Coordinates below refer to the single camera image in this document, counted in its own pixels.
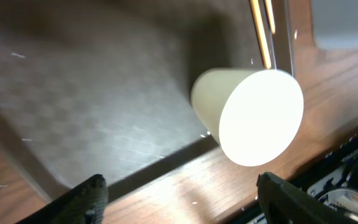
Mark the grey dishwasher rack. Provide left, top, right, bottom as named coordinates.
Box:
left=310, top=0, right=358, bottom=49

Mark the dark brown serving tray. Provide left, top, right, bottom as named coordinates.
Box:
left=0, top=0, right=264, bottom=202

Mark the wooden chopstick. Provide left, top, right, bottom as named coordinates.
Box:
left=250, top=0, right=272, bottom=69
left=264, top=0, right=276, bottom=34

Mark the white green cup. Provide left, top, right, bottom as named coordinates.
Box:
left=191, top=68, right=304, bottom=167

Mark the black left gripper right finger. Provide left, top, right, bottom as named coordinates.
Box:
left=257, top=172, right=355, bottom=224

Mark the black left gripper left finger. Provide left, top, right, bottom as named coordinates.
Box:
left=18, top=174, right=108, bottom=224

